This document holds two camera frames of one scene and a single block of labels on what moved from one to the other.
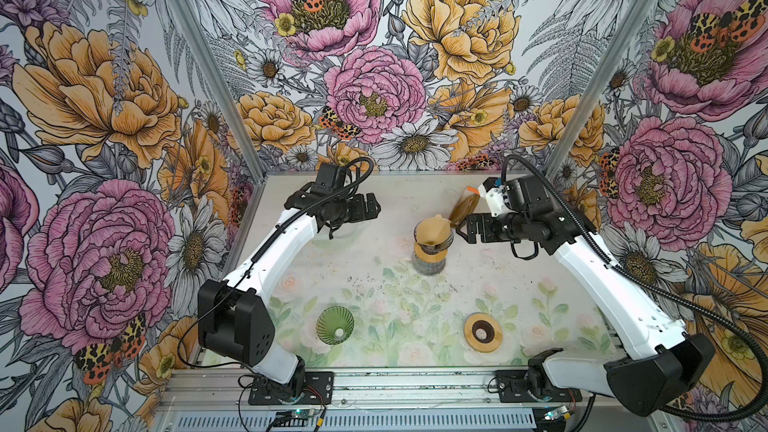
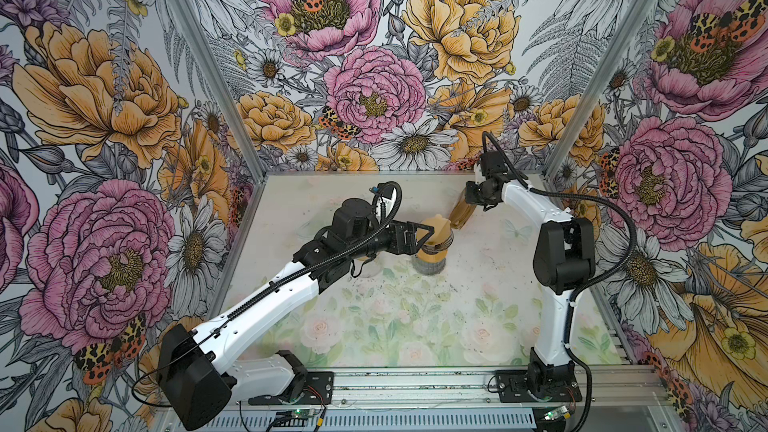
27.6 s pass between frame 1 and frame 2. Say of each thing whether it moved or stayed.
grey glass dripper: stayed
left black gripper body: moved
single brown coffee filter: stayed
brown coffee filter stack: stayed
